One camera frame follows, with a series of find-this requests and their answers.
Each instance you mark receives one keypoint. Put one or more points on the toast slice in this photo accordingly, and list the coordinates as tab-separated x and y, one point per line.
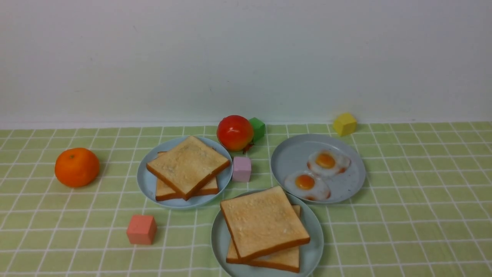
263	223
188	167
288	259
165	192

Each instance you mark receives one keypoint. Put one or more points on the red tomato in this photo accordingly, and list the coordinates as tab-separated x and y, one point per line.
235	133

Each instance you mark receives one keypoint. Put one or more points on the green cube block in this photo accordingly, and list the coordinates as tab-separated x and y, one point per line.
259	129

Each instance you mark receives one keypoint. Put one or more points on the pink cube block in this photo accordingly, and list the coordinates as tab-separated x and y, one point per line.
242	169

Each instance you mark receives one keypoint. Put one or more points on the bottom fried egg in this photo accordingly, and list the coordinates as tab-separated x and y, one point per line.
305	184

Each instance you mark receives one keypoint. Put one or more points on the fried egg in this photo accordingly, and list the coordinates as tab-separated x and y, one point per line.
327	164
305	184

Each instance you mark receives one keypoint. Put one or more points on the grey plate with eggs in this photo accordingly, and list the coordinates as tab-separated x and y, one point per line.
292	155

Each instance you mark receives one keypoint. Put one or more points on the rear fried egg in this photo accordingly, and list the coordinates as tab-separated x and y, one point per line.
327	164

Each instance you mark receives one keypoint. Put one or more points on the yellow cube block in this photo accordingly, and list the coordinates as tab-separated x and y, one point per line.
345	124

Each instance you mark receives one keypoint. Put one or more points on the blue plate under bread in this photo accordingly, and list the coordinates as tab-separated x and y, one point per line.
147	181

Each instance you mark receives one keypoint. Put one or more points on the teal empty front plate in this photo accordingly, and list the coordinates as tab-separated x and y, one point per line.
310	254

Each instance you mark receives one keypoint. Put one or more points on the salmon red cube block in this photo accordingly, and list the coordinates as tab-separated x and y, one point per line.
141	229

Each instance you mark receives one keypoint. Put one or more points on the orange mandarin fruit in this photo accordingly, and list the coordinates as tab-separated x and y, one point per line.
76	167

